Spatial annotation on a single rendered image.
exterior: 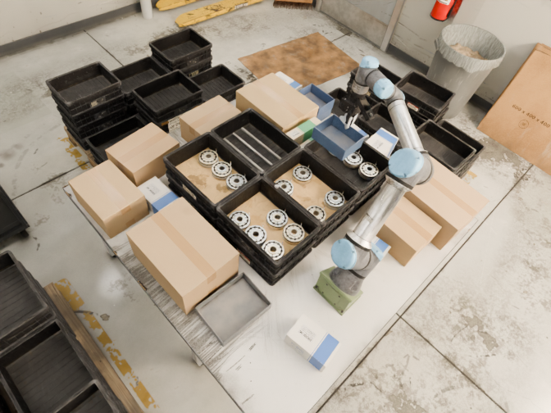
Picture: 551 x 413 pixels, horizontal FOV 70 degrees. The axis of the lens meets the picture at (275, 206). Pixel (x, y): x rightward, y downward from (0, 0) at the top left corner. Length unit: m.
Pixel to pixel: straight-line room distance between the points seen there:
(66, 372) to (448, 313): 2.27
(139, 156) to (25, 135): 1.74
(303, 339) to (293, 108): 1.30
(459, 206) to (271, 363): 1.20
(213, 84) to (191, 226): 1.76
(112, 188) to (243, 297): 0.81
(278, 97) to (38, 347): 1.81
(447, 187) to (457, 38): 2.25
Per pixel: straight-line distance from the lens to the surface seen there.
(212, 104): 2.38
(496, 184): 3.85
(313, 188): 2.04
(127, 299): 2.66
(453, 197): 2.20
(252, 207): 1.92
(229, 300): 1.82
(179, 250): 1.72
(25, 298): 2.28
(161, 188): 2.06
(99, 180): 2.06
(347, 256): 1.56
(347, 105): 1.89
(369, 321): 1.90
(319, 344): 1.71
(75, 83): 3.26
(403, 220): 2.03
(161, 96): 3.05
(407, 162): 1.52
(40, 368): 2.24
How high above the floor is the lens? 2.39
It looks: 54 degrees down
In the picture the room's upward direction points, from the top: 10 degrees clockwise
